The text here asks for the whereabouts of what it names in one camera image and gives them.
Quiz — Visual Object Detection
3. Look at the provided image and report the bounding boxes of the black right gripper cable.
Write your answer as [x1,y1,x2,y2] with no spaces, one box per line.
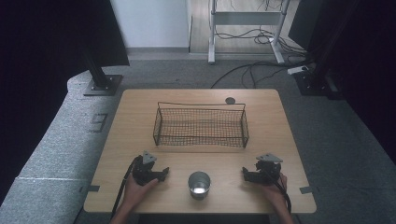
[268,170,292,215]

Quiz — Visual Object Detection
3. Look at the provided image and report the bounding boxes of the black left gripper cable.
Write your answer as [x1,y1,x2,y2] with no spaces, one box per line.
[110,155,143,220]

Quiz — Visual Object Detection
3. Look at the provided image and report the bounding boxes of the white power strip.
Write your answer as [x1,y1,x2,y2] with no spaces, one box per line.
[286,64,310,76]

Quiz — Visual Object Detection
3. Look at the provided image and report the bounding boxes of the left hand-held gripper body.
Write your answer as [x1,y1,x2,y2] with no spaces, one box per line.
[132,150,161,187]

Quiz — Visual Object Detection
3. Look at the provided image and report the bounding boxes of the black wire mesh basket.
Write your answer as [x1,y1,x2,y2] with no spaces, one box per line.
[152,101,250,149]

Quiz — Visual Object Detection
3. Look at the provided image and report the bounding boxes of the black metal stand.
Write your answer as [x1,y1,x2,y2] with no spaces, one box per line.
[293,0,344,101]
[81,46,124,97]

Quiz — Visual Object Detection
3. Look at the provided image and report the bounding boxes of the person's left hand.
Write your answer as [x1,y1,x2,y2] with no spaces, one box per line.
[122,175,160,213]

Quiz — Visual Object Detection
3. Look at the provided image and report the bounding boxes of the shiny metal cup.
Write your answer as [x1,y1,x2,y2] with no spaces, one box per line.
[187,171,212,201]

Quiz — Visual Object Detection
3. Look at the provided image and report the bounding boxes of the white metal desk frame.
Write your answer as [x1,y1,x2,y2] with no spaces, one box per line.
[207,0,292,65]

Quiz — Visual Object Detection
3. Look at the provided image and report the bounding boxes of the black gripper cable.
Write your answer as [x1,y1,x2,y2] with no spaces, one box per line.
[268,170,292,215]
[110,155,143,220]

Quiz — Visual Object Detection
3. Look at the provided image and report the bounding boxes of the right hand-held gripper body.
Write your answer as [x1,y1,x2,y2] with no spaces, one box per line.
[254,152,284,185]

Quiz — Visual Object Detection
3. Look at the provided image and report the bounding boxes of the person's right hand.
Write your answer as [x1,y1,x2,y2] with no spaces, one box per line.
[259,173,289,210]

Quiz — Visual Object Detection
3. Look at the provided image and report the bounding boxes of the black floor cables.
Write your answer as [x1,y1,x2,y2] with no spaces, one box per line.
[210,27,314,90]

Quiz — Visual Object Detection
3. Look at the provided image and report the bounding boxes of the dark curtain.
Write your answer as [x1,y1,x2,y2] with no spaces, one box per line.
[287,0,396,166]
[0,0,131,206]

